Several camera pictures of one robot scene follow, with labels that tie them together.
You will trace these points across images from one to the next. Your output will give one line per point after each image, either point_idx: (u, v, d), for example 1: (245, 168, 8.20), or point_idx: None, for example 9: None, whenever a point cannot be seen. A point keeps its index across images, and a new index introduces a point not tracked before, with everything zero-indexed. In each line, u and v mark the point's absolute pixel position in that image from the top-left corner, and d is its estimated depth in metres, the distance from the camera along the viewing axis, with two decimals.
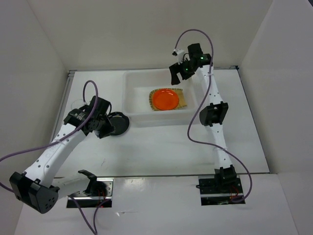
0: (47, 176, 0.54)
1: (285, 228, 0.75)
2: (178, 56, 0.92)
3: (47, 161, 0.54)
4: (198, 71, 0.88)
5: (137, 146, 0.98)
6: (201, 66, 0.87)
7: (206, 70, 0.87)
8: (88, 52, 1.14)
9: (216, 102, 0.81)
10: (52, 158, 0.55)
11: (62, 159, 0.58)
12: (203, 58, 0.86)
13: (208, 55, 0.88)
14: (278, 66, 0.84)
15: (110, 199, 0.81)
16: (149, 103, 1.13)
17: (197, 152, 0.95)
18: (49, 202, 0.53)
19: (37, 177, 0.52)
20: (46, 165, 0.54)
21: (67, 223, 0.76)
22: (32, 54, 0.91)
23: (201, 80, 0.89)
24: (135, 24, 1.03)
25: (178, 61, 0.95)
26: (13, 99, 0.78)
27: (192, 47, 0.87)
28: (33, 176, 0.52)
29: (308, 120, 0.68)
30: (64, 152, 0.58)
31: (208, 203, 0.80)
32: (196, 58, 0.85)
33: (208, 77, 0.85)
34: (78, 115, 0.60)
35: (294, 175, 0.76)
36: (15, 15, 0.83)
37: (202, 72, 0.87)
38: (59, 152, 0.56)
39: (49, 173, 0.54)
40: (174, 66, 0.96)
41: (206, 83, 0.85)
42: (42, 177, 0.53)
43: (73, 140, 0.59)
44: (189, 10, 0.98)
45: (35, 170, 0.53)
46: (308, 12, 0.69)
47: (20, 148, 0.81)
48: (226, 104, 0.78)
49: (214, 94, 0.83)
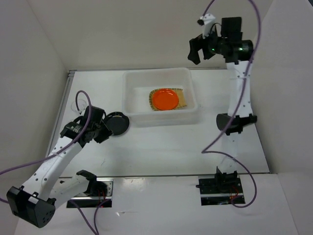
0: (45, 189, 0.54)
1: (285, 228, 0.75)
2: (204, 27, 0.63)
3: (44, 174, 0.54)
4: (230, 66, 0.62)
5: (137, 146, 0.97)
6: (237, 61, 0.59)
7: (242, 67, 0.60)
8: (88, 52, 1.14)
9: (244, 114, 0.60)
10: (49, 171, 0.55)
11: (58, 172, 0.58)
12: (242, 48, 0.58)
13: (251, 41, 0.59)
14: (278, 66, 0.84)
15: (110, 199, 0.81)
16: (149, 103, 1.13)
17: (197, 152, 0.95)
18: (47, 216, 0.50)
19: (35, 190, 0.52)
20: (43, 178, 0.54)
21: (67, 224, 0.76)
22: (32, 53, 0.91)
23: (232, 79, 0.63)
24: (135, 24, 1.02)
25: (204, 34, 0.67)
26: (13, 98, 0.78)
27: (229, 23, 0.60)
28: (32, 189, 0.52)
29: (308, 120, 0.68)
30: (61, 164, 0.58)
31: (208, 203, 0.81)
32: (232, 47, 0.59)
33: (241, 81, 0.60)
34: (75, 128, 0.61)
35: (295, 175, 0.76)
36: (15, 15, 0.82)
37: (235, 70, 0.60)
38: (57, 165, 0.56)
39: (46, 185, 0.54)
40: (196, 41, 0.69)
41: (237, 87, 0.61)
42: (40, 191, 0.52)
43: (70, 152, 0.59)
44: (189, 9, 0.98)
45: (33, 184, 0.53)
46: (308, 12, 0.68)
47: (21, 148, 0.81)
48: (255, 118, 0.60)
49: (244, 103, 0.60)
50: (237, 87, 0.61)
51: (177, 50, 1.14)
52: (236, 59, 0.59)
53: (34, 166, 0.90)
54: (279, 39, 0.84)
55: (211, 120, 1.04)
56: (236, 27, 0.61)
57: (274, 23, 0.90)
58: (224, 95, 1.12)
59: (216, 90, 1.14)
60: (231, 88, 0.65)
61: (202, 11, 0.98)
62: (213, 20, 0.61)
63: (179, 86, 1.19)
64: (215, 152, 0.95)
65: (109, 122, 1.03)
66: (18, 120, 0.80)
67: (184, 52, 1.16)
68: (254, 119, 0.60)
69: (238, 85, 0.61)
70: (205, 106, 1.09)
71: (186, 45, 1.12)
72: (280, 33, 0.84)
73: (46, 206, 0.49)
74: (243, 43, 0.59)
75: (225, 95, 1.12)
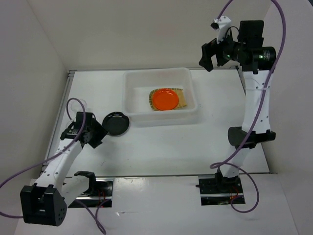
0: (58, 182, 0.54)
1: (285, 228, 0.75)
2: (219, 31, 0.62)
3: (55, 169, 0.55)
4: (248, 74, 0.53)
5: (137, 146, 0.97)
6: (256, 71, 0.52)
7: (261, 78, 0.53)
8: (88, 52, 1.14)
9: (260, 131, 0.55)
10: (59, 166, 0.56)
11: (67, 167, 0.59)
12: (263, 56, 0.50)
13: (273, 49, 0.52)
14: (279, 67, 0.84)
15: (110, 199, 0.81)
16: (148, 103, 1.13)
17: (197, 152, 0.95)
18: (61, 212, 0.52)
19: (50, 183, 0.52)
20: (55, 172, 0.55)
21: (67, 224, 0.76)
22: (32, 53, 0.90)
23: (248, 89, 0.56)
24: (135, 24, 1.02)
25: (218, 39, 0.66)
26: (13, 99, 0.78)
27: (251, 23, 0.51)
28: (45, 183, 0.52)
29: (308, 120, 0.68)
30: (69, 160, 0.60)
31: (208, 203, 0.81)
32: (251, 55, 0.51)
33: (259, 93, 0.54)
34: (72, 131, 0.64)
35: (295, 175, 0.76)
36: (15, 15, 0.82)
37: (254, 81, 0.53)
38: (65, 160, 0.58)
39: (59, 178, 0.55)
40: (209, 46, 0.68)
41: (255, 99, 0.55)
42: (55, 183, 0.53)
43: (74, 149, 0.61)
44: (189, 9, 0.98)
45: (44, 179, 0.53)
46: (308, 13, 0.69)
47: (21, 149, 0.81)
48: (274, 135, 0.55)
49: (261, 118, 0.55)
50: (255, 101, 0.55)
51: (177, 50, 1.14)
52: (255, 69, 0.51)
53: (34, 166, 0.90)
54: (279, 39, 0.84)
55: (211, 120, 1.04)
56: (260, 28, 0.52)
57: (274, 23, 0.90)
58: (224, 95, 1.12)
59: (216, 90, 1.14)
60: (247, 100, 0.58)
61: (203, 11, 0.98)
62: (228, 23, 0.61)
63: (179, 86, 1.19)
64: (215, 152, 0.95)
65: (109, 122, 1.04)
66: (18, 120, 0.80)
67: (184, 52, 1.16)
68: (272, 136, 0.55)
69: (257, 97, 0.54)
70: (205, 106, 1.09)
71: (187, 45, 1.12)
72: (280, 33, 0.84)
73: (60, 200, 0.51)
74: (264, 50, 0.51)
75: (225, 95, 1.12)
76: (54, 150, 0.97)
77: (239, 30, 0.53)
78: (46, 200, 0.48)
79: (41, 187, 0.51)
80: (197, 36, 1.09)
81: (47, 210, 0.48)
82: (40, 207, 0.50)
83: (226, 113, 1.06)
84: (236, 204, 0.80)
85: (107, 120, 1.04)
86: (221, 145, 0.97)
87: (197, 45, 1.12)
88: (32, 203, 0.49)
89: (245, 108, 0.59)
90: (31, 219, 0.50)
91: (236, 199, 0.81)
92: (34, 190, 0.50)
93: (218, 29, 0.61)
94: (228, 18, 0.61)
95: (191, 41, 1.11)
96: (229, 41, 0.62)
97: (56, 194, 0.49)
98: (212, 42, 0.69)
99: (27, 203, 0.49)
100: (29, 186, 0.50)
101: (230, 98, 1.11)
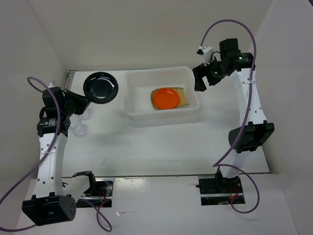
0: (57, 186, 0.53)
1: (285, 229, 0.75)
2: (204, 55, 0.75)
3: (48, 174, 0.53)
4: (234, 75, 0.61)
5: (136, 146, 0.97)
6: (239, 68, 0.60)
7: (245, 74, 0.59)
8: (87, 52, 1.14)
9: (257, 121, 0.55)
10: (52, 169, 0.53)
11: (60, 162, 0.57)
12: (242, 58, 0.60)
13: (250, 54, 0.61)
14: (278, 67, 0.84)
15: (110, 199, 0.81)
16: (150, 103, 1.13)
17: (197, 152, 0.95)
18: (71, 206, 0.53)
19: (50, 191, 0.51)
20: (50, 177, 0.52)
21: (67, 224, 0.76)
22: (31, 54, 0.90)
23: (237, 88, 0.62)
24: (135, 23, 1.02)
25: (205, 62, 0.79)
26: (12, 99, 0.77)
27: (226, 42, 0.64)
28: (45, 192, 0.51)
29: (308, 120, 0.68)
30: (59, 157, 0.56)
31: (208, 203, 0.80)
32: (232, 58, 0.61)
33: (247, 86, 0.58)
34: (49, 122, 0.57)
35: (295, 175, 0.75)
36: (14, 15, 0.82)
37: (239, 77, 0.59)
38: (54, 161, 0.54)
39: (56, 182, 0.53)
40: (199, 69, 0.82)
41: (244, 94, 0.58)
42: (55, 190, 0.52)
43: (59, 144, 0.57)
44: (189, 9, 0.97)
45: (42, 188, 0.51)
46: (308, 12, 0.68)
47: (20, 149, 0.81)
48: (271, 124, 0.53)
49: (255, 109, 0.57)
50: (244, 95, 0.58)
51: (176, 50, 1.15)
52: (237, 67, 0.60)
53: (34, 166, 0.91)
54: (280, 40, 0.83)
55: (211, 120, 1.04)
56: (234, 43, 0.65)
57: (275, 23, 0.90)
58: (224, 95, 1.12)
59: (216, 90, 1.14)
60: (238, 98, 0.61)
61: (203, 11, 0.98)
62: (211, 49, 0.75)
63: (179, 86, 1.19)
64: (215, 152, 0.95)
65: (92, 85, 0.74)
66: (18, 120, 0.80)
67: (184, 52, 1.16)
68: (271, 129, 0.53)
69: (246, 91, 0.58)
70: (206, 106, 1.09)
71: (187, 44, 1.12)
72: (281, 33, 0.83)
73: (66, 199, 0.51)
74: (242, 54, 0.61)
75: (225, 96, 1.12)
76: None
77: (220, 49, 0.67)
78: (54, 210, 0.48)
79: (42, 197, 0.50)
80: (197, 36, 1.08)
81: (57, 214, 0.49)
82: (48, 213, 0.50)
83: (226, 113, 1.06)
84: (236, 204, 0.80)
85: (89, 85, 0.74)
86: (222, 145, 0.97)
87: (197, 45, 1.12)
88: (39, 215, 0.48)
89: (239, 108, 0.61)
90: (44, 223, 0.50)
91: (236, 199, 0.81)
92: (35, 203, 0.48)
93: (204, 54, 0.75)
94: (210, 46, 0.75)
95: (192, 40, 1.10)
96: (215, 62, 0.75)
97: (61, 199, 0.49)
98: (201, 65, 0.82)
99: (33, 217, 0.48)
100: (28, 201, 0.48)
101: (230, 98, 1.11)
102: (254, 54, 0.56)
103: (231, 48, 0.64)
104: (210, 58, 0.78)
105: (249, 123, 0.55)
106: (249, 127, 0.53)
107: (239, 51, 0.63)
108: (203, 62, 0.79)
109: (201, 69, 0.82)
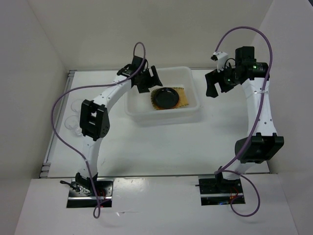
0: (108, 105, 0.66)
1: (285, 229, 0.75)
2: (218, 61, 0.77)
3: (108, 94, 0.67)
4: (246, 84, 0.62)
5: (136, 146, 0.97)
6: (252, 78, 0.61)
7: (258, 83, 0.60)
8: (88, 52, 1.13)
9: (265, 132, 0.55)
10: (112, 94, 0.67)
11: (118, 95, 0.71)
12: (257, 67, 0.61)
13: (265, 63, 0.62)
14: (279, 67, 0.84)
15: (110, 199, 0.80)
16: (151, 102, 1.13)
17: (197, 152, 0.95)
18: (104, 128, 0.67)
19: (102, 103, 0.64)
20: (107, 97, 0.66)
21: (67, 224, 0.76)
22: (31, 53, 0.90)
23: (248, 97, 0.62)
24: (135, 23, 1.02)
25: (218, 69, 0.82)
26: (12, 100, 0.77)
27: (242, 49, 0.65)
28: (100, 101, 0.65)
29: (308, 121, 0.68)
30: (119, 92, 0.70)
31: (208, 203, 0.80)
32: (246, 67, 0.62)
33: (259, 95, 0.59)
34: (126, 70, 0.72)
35: (295, 174, 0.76)
36: (14, 15, 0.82)
37: (251, 86, 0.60)
38: (117, 91, 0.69)
39: (109, 103, 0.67)
40: (212, 75, 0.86)
41: (256, 105, 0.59)
42: (106, 104, 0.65)
43: (124, 87, 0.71)
44: (189, 9, 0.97)
45: (100, 99, 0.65)
46: (308, 14, 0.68)
47: (20, 149, 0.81)
48: (281, 137, 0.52)
49: (265, 120, 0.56)
50: (255, 105, 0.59)
51: (176, 50, 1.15)
52: (251, 76, 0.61)
53: (34, 166, 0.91)
54: (280, 40, 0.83)
55: (211, 120, 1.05)
56: (251, 52, 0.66)
57: (275, 23, 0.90)
58: (224, 95, 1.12)
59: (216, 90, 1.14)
60: (249, 107, 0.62)
61: (203, 11, 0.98)
62: (225, 55, 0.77)
63: (179, 86, 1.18)
64: (215, 152, 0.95)
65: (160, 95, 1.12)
66: (18, 120, 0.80)
67: (184, 52, 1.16)
68: (281, 142, 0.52)
69: (257, 101, 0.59)
70: (206, 106, 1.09)
71: (187, 44, 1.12)
72: (281, 34, 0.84)
73: (107, 120, 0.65)
74: (257, 63, 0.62)
75: (225, 96, 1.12)
76: (54, 153, 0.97)
77: (235, 57, 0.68)
78: (99, 115, 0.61)
79: (96, 103, 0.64)
80: (197, 36, 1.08)
81: (97, 123, 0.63)
82: (92, 120, 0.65)
83: (226, 113, 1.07)
84: (236, 204, 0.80)
85: (159, 94, 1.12)
86: (222, 145, 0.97)
87: (198, 45, 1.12)
88: (87, 113, 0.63)
89: (250, 117, 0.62)
90: (84, 125, 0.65)
91: (236, 199, 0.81)
92: (91, 105, 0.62)
93: (217, 59, 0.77)
94: (224, 52, 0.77)
95: (192, 40, 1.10)
96: (227, 69, 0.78)
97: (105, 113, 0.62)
98: (213, 71, 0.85)
99: (83, 112, 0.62)
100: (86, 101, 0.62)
101: (231, 98, 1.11)
102: (269, 64, 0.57)
103: (247, 57, 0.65)
104: (223, 64, 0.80)
105: (257, 133, 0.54)
106: (257, 138, 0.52)
107: (255, 60, 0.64)
108: (216, 68, 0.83)
109: (213, 75, 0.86)
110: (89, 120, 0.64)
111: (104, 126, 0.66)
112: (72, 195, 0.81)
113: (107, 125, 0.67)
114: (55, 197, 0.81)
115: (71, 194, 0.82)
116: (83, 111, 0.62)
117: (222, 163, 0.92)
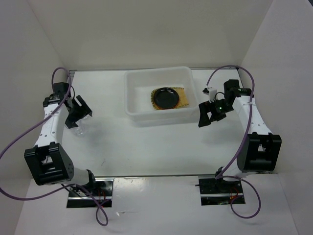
0: (58, 139, 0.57)
1: (285, 229, 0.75)
2: (209, 94, 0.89)
3: (51, 129, 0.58)
4: (235, 101, 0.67)
5: (136, 146, 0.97)
6: (239, 95, 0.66)
7: (245, 99, 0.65)
8: (88, 52, 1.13)
9: (261, 132, 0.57)
10: (54, 126, 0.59)
11: (61, 127, 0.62)
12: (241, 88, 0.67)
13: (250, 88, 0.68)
14: (279, 67, 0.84)
15: (110, 199, 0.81)
16: (150, 102, 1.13)
17: (196, 152, 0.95)
18: (69, 166, 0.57)
19: (51, 140, 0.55)
20: (52, 131, 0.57)
21: (67, 223, 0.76)
22: (31, 54, 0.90)
23: (239, 112, 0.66)
24: (135, 23, 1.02)
25: (210, 100, 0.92)
26: (12, 100, 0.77)
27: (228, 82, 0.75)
28: (46, 141, 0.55)
29: (308, 121, 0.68)
30: (60, 122, 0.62)
31: (208, 203, 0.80)
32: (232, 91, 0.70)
33: (247, 106, 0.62)
34: (54, 97, 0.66)
35: (295, 175, 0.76)
36: (14, 15, 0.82)
37: (239, 101, 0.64)
38: (57, 120, 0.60)
39: (57, 137, 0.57)
40: (204, 105, 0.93)
41: (247, 112, 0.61)
42: (56, 140, 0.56)
43: (62, 112, 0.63)
44: (189, 9, 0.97)
45: (44, 139, 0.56)
46: (308, 13, 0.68)
47: (20, 149, 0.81)
48: (278, 136, 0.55)
49: (258, 123, 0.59)
50: (245, 113, 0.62)
51: (176, 49, 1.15)
52: (237, 93, 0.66)
53: None
54: (280, 40, 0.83)
55: None
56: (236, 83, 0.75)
57: (275, 23, 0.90)
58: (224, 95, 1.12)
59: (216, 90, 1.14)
60: (242, 120, 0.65)
61: (202, 11, 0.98)
62: (214, 90, 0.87)
63: (179, 86, 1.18)
64: (215, 152, 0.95)
65: (160, 95, 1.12)
66: (18, 120, 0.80)
67: (184, 52, 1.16)
68: (278, 139, 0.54)
69: (247, 110, 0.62)
70: None
71: (187, 44, 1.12)
72: (281, 33, 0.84)
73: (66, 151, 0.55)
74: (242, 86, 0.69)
75: None
76: None
77: (224, 89, 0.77)
78: (55, 155, 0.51)
79: (42, 147, 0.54)
80: (197, 36, 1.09)
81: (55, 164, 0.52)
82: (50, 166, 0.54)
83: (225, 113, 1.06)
84: (236, 204, 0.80)
85: (159, 94, 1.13)
86: (222, 145, 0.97)
87: (197, 45, 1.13)
88: (39, 166, 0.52)
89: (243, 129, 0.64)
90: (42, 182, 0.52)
91: (236, 199, 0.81)
92: (37, 151, 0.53)
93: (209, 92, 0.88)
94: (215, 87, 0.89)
95: (192, 40, 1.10)
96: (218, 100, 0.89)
97: (61, 148, 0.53)
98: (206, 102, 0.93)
99: (34, 167, 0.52)
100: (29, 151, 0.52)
101: None
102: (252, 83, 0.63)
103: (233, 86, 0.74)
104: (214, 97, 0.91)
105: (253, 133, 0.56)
106: (254, 137, 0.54)
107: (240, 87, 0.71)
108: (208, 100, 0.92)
109: (206, 105, 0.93)
110: (46, 170, 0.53)
111: (68, 163, 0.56)
112: (72, 195, 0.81)
113: (70, 162, 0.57)
114: (56, 197, 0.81)
115: (70, 194, 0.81)
116: (33, 168, 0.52)
117: (222, 163, 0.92)
